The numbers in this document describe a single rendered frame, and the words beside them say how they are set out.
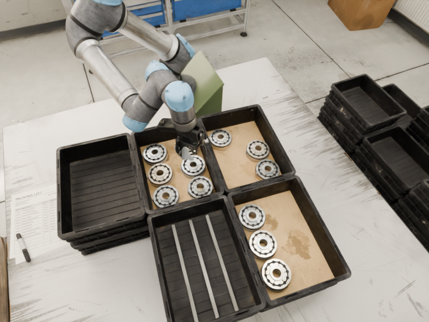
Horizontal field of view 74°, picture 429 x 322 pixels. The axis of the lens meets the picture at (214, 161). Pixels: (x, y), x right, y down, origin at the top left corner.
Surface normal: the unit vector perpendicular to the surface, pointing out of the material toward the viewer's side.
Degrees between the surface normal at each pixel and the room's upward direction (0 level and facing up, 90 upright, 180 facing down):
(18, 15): 90
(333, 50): 0
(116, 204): 0
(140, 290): 0
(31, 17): 90
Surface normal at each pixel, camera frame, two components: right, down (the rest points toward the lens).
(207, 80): -0.61, -0.16
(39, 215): 0.02, -0.55
